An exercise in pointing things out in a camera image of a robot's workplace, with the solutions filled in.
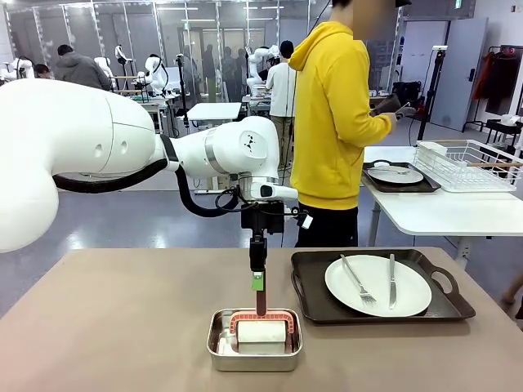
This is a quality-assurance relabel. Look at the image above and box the silver table knife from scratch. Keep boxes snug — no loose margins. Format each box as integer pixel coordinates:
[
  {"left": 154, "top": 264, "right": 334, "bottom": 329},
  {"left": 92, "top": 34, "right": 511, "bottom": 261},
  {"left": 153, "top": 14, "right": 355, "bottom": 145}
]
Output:
[{"left": 387, "top": 253, "right": 399, "bottom": 310}]

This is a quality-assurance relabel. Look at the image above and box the black coat rack with clothes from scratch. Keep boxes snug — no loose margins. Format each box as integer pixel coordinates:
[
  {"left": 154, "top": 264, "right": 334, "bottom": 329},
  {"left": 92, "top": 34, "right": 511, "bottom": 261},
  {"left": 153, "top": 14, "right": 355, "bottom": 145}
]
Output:
[{"left": 472, "top": 44, "right": 523, "bottom": 124}]

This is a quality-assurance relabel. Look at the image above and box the shiny metal tray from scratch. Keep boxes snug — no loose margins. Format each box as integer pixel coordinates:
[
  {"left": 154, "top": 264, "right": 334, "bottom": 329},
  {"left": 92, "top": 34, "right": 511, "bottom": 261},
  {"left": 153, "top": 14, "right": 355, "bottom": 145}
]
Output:
[{"left": 206, "top": 308, "right": 304, "bottom": 372}]

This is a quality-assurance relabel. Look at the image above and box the white wire dish rack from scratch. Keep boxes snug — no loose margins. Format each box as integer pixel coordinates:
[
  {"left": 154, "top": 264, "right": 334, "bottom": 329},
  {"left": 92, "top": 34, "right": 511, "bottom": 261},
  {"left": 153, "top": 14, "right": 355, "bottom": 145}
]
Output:
[{"left": 413, "top": 139, "right": 523, "bottom": 194}]

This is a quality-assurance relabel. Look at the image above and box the person's right forearm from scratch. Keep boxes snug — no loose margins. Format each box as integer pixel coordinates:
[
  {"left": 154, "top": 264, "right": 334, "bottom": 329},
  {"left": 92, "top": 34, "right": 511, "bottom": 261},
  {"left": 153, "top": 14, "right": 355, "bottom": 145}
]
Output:
[{"left": 358, "top": 113, "right": 394, "bottom": 145}]

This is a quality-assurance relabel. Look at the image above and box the black tripod with light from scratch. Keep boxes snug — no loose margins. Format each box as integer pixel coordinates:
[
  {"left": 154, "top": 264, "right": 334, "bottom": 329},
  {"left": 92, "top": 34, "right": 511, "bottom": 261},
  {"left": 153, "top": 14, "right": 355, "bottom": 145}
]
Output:
[{"left": 415, "top": 45, "right": 449, "bottom": 142}]

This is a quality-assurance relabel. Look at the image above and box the dark object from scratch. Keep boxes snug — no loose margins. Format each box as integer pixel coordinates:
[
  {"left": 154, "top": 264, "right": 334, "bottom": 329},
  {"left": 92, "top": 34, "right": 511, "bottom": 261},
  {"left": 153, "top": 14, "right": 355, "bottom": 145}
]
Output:
[{"left": 369, "top": 93, "right": 410, "bottom": 120}]

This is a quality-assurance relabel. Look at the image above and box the white dinner plate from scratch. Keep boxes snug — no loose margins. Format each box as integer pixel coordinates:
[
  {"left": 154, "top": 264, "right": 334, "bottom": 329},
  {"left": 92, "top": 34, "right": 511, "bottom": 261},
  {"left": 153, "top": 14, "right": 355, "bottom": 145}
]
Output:
[
  {"left": 324, "top": 254, "right": 433, "bottom": 318},
  {"left": 367, "top": 164, "right": 425, "bottom": 185}
]

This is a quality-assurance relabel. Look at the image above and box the silver fork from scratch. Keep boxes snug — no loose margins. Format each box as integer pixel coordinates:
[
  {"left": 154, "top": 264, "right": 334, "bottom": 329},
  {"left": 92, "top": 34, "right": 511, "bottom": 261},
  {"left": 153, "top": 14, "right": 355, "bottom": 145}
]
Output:
[{"left": 339, "top": 253, "right": 378, "bottom": 307}]

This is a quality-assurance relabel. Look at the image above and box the person in white shirt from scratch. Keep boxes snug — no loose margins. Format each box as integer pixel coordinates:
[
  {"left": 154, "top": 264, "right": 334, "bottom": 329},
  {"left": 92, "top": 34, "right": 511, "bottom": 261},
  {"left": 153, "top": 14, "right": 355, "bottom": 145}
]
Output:
[{"left": 265, "top": 39, "right": 297, "bottom": 171}]

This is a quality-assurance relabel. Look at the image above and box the person in grey hoodie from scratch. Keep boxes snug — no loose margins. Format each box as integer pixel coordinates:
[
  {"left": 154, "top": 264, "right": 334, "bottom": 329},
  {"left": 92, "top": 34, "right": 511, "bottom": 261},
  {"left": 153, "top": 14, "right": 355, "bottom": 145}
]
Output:
[{"left": 54, "top": 43, "right": 113, "bottom": 92}]

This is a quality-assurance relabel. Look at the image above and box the white cutlery holder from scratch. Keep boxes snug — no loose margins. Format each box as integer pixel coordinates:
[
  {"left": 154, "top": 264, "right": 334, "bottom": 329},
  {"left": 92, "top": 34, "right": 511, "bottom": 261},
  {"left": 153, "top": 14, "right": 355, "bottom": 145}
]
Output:
[{"left": 415, "top": 140, "right": 448, "bottom": 165}]

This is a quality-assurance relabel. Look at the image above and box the white background desk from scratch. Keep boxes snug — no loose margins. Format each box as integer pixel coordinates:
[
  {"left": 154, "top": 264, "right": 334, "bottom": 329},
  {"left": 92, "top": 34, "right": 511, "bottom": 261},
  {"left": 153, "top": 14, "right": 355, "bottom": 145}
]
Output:
[{"left": 186, "top": 101, "right": 244, "bottom": 128}]

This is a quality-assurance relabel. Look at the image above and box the person in yellow hoodie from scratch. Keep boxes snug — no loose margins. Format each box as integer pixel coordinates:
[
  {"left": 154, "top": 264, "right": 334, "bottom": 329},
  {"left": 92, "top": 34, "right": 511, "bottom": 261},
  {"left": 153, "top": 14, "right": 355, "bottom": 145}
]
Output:
[{"left": 288, "top": 0, "right": 400, "bottom": 249}]

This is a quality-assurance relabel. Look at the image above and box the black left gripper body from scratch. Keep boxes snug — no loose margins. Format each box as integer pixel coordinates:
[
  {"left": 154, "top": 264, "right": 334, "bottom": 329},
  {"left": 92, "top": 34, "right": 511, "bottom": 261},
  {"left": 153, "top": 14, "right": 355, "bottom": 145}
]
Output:
[{"left": 240, "top": 200, "right": 286, "bottom": 237}]

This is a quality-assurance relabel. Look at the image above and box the grey door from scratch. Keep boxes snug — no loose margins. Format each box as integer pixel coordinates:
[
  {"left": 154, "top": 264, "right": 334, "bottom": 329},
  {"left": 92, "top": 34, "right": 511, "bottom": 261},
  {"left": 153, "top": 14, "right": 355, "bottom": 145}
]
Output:
[{"left": 428, "top": 16, "right": 489, "bottom": 132}]

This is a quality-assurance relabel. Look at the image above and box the seated person in black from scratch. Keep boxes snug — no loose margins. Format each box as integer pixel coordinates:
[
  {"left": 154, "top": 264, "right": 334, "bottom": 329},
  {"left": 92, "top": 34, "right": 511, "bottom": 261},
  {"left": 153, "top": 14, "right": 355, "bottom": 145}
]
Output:
[{"left": 501, "top": 269, "right": 523, "bottom": 320}]

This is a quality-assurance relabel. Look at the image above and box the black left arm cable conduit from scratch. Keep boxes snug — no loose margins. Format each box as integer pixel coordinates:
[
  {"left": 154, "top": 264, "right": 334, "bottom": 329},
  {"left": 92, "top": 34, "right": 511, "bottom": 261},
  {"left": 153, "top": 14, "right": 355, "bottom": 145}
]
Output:
[{"left": 52, "top": 158, "right": 248, "bottom": 218}]

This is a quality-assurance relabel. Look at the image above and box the white side table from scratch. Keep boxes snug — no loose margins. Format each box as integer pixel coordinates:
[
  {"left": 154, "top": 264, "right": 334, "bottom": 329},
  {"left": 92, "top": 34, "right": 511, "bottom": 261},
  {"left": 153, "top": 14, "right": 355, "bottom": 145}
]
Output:
[{"left": 361, "top": 145, "right": 523, "bottom": 265}]

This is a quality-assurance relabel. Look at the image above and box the black serving tray with handles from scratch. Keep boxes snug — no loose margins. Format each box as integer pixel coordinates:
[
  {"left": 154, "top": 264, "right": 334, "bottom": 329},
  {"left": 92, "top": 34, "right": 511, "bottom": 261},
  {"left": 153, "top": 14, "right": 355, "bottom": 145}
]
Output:
[
  {"left": 290, "top": 248, "right": 477, "bottom": 326},
  {"left": 362, "top": 160, "right": 443, "bottom": 194}
]

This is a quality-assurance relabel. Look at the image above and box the person's right hand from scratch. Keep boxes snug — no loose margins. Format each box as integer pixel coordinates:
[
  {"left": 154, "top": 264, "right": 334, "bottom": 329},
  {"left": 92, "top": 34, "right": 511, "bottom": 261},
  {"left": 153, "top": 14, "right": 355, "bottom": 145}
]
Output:
[{"left": 382, "top": 111, "right": 400, "bottom": 134}]

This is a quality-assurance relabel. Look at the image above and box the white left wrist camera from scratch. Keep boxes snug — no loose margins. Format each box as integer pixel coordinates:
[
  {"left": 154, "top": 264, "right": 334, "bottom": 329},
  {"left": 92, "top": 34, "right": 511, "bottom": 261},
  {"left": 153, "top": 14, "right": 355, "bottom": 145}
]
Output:
[{"left": 284, "top": 206, "right": 315, "bottom": 229}]

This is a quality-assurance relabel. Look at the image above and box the pink lint roller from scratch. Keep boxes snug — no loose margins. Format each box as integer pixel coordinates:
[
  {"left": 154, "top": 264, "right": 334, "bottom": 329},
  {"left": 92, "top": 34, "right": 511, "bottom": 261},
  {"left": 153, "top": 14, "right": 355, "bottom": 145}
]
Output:
[{"left": 228, "top": 285, "right": 297, "bottom": 355}]

